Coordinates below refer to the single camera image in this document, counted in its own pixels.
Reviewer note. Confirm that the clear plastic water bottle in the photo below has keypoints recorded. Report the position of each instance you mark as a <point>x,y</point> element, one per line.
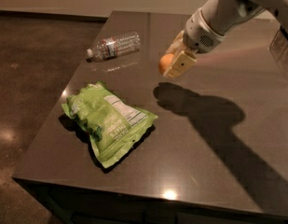
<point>114,46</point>

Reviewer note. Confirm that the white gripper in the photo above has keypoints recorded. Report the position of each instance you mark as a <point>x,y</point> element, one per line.
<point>199,34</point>

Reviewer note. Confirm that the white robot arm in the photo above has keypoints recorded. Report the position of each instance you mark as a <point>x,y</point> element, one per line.
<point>224,15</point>

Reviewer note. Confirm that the green rice chip bag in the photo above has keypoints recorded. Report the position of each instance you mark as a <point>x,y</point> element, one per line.
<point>113,127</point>

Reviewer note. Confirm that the orange fruit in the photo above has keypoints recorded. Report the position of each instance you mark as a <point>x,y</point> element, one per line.
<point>164,62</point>

